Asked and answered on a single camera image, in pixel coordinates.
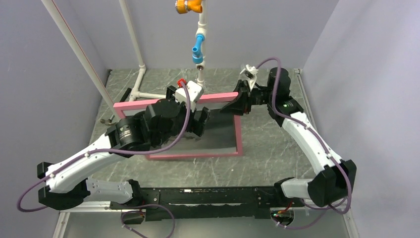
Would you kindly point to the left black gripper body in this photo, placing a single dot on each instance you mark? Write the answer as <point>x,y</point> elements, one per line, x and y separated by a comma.
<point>180,123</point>

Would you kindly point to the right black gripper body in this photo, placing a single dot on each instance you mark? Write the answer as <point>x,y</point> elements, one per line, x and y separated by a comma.
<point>260,96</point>

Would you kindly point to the pink wooden picture frame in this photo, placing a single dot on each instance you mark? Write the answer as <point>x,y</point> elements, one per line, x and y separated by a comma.
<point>211,101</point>

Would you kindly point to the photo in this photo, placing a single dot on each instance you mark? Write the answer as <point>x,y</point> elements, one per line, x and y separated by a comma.
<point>219,137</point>

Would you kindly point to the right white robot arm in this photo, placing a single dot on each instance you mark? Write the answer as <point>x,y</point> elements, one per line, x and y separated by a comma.
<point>334,177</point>

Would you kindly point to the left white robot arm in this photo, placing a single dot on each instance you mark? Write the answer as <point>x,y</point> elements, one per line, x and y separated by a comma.
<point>69,183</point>

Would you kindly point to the blue nozzle fitting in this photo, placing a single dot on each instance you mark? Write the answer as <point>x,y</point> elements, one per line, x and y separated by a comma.
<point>197,53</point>

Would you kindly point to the white PVC pipe stand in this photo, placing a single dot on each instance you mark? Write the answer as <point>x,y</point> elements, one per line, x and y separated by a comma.
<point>68,34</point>

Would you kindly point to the orange nozzle fitting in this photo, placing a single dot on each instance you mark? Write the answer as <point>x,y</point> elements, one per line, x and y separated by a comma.
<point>185,6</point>

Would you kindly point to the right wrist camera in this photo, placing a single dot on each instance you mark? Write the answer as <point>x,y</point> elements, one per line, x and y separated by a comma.
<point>248,74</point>

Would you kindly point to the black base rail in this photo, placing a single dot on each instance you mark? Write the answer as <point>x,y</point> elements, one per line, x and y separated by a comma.
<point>210,203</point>

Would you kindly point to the aluminium extrusion rail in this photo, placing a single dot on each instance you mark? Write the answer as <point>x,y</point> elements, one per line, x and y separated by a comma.
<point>78,207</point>

